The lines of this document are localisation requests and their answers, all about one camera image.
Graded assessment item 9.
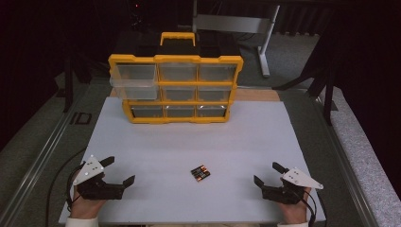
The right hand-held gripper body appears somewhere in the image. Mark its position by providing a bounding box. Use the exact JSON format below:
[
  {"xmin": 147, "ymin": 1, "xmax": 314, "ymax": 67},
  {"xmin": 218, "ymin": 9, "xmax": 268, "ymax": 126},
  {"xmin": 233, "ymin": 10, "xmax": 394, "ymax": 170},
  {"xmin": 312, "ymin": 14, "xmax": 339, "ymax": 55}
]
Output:
[{"xmin": 260, "ymin": 166, "xmax": 324, "ymax": 205}]

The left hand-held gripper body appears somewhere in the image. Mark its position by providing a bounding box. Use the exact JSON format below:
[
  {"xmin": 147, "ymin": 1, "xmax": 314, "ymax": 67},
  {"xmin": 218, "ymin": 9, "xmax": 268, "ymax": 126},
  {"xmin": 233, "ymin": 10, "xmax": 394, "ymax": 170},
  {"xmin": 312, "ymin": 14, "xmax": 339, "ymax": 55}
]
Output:
[{"xmin": 73, "ymin": 154, "xmax": 127, "ymax": 201}]

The single clear plastic drawer bin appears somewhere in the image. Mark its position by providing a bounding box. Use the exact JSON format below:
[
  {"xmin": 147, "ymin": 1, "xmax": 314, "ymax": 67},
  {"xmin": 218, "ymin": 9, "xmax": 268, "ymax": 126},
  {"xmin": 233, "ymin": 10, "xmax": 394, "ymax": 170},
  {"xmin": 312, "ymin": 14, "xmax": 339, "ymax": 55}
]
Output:
[{"xmin": 109, "ymin": 62, "xmax": 159, "ymax": 101}]

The yellow black organizer cabinet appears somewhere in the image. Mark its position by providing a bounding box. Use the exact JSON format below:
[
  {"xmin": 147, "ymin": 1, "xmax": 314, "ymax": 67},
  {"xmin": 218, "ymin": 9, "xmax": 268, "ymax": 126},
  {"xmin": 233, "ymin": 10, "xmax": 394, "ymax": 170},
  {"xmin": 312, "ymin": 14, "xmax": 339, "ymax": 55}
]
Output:
[{"xmin": 108, "ymin": 31, "xmax": 245, "ymax": 125}]

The person's left hand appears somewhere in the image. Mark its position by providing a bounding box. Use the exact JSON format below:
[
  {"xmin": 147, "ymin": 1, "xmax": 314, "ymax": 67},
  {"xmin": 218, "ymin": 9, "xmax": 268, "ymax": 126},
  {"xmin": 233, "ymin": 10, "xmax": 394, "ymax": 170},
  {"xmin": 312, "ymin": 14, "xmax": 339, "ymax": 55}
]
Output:
[{"xmin": 69, "ymin": 183, "xmax": 107, "ymax": 219}]

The person's right hand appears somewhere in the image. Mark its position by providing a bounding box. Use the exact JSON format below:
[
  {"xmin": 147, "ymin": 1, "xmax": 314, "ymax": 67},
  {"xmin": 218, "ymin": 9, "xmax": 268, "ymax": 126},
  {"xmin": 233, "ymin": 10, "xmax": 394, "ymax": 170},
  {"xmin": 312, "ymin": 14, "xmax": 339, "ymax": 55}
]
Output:
[{"xmin": 279, "ymin": 187, "xmax": 313, "ymax": 225}]

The white board sheet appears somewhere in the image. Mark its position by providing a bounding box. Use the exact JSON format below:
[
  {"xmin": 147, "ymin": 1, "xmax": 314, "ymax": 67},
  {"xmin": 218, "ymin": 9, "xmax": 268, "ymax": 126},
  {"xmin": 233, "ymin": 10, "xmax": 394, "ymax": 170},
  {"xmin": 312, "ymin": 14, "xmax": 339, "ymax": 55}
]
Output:
[{"xmin": 59, "ymin": 96, "xmax": 326, "ymax": 225}]

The black metal stand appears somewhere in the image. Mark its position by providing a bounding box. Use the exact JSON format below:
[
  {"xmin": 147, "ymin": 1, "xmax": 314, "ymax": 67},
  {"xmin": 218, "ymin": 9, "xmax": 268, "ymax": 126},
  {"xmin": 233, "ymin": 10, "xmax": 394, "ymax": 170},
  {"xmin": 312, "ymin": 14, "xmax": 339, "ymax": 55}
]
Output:
[{"xmin": 61, "ymin": 46, "xmax": 93, "ymax": 114}]

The grey speckled ledge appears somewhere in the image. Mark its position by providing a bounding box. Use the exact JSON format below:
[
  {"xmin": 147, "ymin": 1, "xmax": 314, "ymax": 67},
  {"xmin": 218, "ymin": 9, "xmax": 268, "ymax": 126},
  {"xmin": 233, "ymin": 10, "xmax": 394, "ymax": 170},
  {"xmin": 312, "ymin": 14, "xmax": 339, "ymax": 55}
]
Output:
[{"xmin": 317, "ymin": 86, "xmax": 401, "ymax": 227}]

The black tripod stand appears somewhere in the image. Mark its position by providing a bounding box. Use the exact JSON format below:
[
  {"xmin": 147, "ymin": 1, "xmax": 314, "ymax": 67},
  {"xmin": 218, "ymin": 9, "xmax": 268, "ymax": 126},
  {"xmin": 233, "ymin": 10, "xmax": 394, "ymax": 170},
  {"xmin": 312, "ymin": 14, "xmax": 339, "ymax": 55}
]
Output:
[{"xmin": 272, "ymin": 31, "xmax": 339, "ymax": 127}]

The grid of clear cabinet drawers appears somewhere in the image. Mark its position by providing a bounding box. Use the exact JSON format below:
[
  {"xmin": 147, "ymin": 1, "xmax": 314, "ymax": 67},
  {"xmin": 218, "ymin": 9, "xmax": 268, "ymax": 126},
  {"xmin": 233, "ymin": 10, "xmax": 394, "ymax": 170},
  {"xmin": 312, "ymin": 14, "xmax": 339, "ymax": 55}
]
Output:
[{"xmin": 130, "ymin": 61, "xmax": 238, "ymax": 119}]

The dark curtain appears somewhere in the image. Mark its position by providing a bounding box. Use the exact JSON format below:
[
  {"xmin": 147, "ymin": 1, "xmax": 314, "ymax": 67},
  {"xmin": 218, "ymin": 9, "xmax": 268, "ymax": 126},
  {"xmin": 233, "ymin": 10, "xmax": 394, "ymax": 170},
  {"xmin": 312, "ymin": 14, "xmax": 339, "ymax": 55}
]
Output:
[{"xmin": 220, "ymin": 3, "xmax": 336, "ymax": 38}]

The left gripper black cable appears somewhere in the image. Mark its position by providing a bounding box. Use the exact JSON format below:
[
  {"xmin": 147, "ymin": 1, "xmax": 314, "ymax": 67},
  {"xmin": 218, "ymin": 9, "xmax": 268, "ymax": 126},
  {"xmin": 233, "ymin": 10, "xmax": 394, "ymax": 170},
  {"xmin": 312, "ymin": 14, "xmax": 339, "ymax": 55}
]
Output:
[{"xmin": 45, "ymin": 147, "xmax": 88, "ymax": 227}]

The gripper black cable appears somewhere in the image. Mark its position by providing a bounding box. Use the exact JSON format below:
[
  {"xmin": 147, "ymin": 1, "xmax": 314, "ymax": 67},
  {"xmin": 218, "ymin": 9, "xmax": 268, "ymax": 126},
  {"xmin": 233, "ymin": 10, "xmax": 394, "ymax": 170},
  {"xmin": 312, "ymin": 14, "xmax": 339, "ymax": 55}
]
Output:
[
  {"xmin": 45, "ymin": 147, "xmax": 88, "ymax": 227},
  {"xmin": 296, "ymin": 188, "xmax": 318, "ymax": 227}
]

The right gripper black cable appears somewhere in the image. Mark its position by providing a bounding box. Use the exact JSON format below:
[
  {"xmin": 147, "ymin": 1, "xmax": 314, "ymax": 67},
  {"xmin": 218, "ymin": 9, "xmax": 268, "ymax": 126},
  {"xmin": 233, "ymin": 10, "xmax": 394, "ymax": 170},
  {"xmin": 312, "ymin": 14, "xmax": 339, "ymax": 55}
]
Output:
[{"xmin": 296, "ymin": 188, "xmax": 318, "ymax": 227}]

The grey metal rail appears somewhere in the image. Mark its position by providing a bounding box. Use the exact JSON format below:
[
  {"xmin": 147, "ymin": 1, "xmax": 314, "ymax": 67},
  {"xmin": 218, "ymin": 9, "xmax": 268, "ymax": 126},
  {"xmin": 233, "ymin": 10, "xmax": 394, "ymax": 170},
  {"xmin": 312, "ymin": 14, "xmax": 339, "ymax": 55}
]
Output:
[
  {"xmin": 310, "ymin": 94, "xmax": 379, "ymax": 227},
  {"xmin": 0, "ymin": 80, "xmax": 96, "ymax": 227}
]

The grey metal desk frame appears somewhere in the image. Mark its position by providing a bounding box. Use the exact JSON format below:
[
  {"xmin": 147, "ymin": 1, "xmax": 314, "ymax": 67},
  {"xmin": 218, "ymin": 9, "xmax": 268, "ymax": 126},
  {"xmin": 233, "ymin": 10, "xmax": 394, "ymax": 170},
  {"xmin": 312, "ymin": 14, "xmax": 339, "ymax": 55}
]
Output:
[{"xmin": 191, "ymin": 3, "xmax": 281, "ymax": 79}]

